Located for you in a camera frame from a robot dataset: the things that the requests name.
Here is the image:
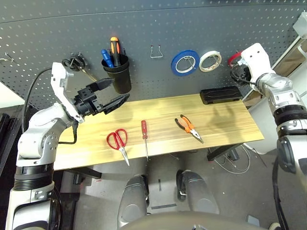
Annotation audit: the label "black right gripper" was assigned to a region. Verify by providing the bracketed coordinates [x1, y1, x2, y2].
[230, 64, 252, 84]

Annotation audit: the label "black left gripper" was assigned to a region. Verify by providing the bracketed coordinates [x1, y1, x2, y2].
[73, 77, 130, 118]

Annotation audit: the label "red tape ring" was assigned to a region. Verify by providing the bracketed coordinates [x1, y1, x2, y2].
[227, 51, 243, 68]

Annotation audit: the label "red handle screwdriver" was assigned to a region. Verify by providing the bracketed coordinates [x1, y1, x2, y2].
[141, 119, 150, 161]

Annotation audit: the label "red handle scissors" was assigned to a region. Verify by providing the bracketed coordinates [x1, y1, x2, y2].
[106, 128, 130, 167]

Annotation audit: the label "orange black pliers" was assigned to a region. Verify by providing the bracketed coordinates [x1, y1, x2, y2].
[174, 114, 205, 144]

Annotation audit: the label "dark grey pegboard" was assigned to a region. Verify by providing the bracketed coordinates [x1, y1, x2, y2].
[0, 0, 307, 111]

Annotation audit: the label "black tool cup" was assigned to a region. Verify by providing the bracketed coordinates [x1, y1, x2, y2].
[101, 54, 132, 94]

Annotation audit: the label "black plastic case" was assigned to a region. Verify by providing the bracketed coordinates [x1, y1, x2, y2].
[200, 85, 243, 105]

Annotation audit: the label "white tape roll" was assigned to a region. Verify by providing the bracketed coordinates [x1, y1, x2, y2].
[199, 50, 223, 73]

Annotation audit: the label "blue tape roll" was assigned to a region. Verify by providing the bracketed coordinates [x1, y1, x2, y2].
[171, 49, 201, 77]

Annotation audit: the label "black table leg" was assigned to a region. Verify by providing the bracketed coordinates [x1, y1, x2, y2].
[64, 167, 103, 180]
[207, 143, 243, 161]

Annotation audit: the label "steel peg hook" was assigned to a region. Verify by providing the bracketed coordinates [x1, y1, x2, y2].
[0, 52, 15, 63]

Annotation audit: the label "black metal rack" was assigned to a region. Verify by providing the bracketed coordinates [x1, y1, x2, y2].
[0, 112, 24, 173]

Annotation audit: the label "silver left robot leg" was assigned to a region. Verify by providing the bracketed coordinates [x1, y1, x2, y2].
[117, 174, 149, 228]

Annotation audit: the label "silver robot leg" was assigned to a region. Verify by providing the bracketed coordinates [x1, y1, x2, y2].
[117, 174, 149, 228]
[176, 169, 220, 215]

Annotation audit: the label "silver right robot leg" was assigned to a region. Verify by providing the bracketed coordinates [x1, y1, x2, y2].
[176, 169, 220, 215]

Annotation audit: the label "grey foot pedal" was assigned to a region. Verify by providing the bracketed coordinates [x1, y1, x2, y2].
[246, 215, 261, 227]

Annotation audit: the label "grey robot torso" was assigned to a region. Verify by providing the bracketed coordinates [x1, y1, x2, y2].
[119, 210, 272, 230]

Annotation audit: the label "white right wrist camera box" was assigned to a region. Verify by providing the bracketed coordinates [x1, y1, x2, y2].
[240, 43, 276, 84]

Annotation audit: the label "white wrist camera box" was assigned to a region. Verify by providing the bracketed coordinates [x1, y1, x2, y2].
[50, 62, 85, 124]
[240, 43, 276, 84]

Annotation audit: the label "blue handle screwdriver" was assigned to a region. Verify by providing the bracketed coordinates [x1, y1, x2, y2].
[101, 49, 115, 68]

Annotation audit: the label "orange black handle screwdriver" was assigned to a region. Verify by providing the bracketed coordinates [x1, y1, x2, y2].
[110, 36, 121, 67]

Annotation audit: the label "black handle scissors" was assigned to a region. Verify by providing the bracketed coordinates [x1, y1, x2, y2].
[61, 53, 99, 82]

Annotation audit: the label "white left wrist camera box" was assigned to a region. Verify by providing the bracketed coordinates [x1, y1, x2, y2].
[50, 62, 85, 124]

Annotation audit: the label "steel wire pliers holder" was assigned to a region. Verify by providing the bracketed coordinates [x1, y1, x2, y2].
[150, 45, 164, 58]

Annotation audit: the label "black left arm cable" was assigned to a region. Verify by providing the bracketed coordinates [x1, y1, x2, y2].
[21, 68, 79, 145]

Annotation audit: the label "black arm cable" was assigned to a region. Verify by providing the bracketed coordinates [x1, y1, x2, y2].
[21, 68, 79, 145]
[272, 155, 288, 230]

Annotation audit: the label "white floor cable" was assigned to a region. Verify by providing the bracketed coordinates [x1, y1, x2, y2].
[211, 143, 251, 175]

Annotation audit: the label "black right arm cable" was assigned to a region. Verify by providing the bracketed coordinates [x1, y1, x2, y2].
[272, 155, 288, 230]

